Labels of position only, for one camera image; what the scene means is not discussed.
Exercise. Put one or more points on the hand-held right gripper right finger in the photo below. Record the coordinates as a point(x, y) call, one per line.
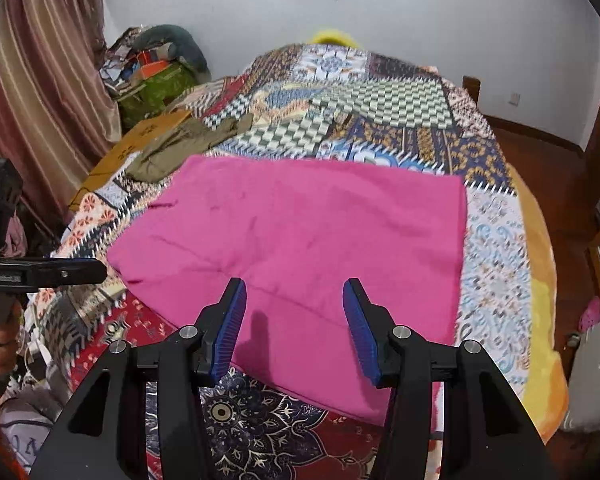
point(362, 332)

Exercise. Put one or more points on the yellow fleece blanket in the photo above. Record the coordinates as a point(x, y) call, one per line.
point(542, 270)

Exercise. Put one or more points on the white fabric bundle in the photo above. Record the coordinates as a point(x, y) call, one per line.
point(595, 380)

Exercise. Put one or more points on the orange cut-out board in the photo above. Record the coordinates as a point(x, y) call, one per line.
point(130, 145)

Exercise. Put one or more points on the striped brown curtain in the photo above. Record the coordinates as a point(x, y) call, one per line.
point(40, 85)

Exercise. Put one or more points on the olive green cloth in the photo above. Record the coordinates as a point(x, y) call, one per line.
point(175, 150)

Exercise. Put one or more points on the wall socket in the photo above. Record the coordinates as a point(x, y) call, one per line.
point(515, 98)

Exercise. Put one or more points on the pink pants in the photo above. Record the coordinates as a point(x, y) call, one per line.
point(305, 235)

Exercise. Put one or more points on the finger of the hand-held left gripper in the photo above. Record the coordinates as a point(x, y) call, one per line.
point(70, 272)

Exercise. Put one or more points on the pile of printed clutter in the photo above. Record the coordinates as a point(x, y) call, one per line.
point(122, 60)

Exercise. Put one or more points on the pink slipper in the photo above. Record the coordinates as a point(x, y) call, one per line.
point(591, 312)

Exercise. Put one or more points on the person's left hand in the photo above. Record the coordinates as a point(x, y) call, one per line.
point(2, 355)

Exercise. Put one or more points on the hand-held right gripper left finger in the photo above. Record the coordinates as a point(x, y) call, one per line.
point(227, 332)

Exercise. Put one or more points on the patchwork printed blanket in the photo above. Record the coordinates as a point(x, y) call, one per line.
point(380, 105)

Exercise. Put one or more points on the wooden bedpost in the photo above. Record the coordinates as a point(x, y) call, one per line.
point(472, 90)

